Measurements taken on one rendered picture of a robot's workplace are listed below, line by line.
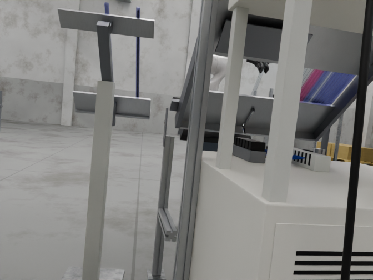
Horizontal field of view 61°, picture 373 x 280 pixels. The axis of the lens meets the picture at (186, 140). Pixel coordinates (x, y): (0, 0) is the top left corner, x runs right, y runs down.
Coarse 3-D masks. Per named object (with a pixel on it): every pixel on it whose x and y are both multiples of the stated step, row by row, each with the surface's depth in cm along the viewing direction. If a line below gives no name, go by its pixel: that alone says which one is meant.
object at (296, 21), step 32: (256, 0) 68; (288, 0) 48; (320, 0) 64; (352, 0) 62; (288, 32) 48; (288, 64) 47; (224, 96) 76; (288, 96) 48; (224, 128) 75; (288, 128) 48; (224, 160) 76; (288, 160) 49; (352, 160) 45; (352, 192) 45; (288, 224) 49; (320, 224) 50; (352, 224) 45; (288, 256) 49; (320, 256) 50; (352, 256) 52
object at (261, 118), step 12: (216, 96) 129; (240, 96) 130; (252, 96) 130; (216, 108) 135; (240, 108) 136; (252, 108) 136; (264, 108) 137; (300, 108) 138; (312, 108) 138; (324, 108) 139; (216, 120) 141; (240, 120) 142; (252, 120) 142; (264, 120) 143; (300, 120) 144; (312, 120) 145; (312, 132) 152
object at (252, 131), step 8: (184, 128) 138; (208, 128) 140; (216, 128) 141; (240, 128) 144; (248, 128) 146; (256, 128) 147; (264, 128) 148; (264, 136) 146; (296, 136) 149; (304, 136) 150; (312, 136) 152
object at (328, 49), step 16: (224, 0) 96; (224, 16) 100; (256, 16) 101; (224, 32) 100; (256, 32) 101; (272, 32) 101; (320, 32) 107; (336, 32) 107; (352, 32) 107; (224, 48) 105; (256, 48) 106; (272, 48) 106; (320, 48) 112; (336, 48) 113; (352, 48) 113; (304, 64) 118; (320, 64) 118; (336, 64) 119; (352, 64) 119
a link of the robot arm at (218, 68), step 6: (216, 60) 191; (222, 60) 192; (216, 66) 191; (222, 66) 192; (216, 72) 194; (222, 72) 192; (216, 78) 192; (222, 78) 194; (210, 84) 191; (216, 84) 193; (216, 90) 194
